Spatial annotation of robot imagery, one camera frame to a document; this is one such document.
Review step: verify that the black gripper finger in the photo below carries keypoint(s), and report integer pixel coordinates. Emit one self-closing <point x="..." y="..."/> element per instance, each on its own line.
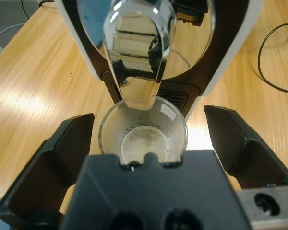
<point x="242" y="148"/>
<point x="50" y="167"/>

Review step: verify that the clear drinking glass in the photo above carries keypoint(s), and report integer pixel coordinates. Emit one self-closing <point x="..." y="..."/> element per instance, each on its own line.
<point x="144" y="139"/>

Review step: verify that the white capsule coffee machine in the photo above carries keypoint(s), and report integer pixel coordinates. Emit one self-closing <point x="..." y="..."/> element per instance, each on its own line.
<point x="206" y="79"/>

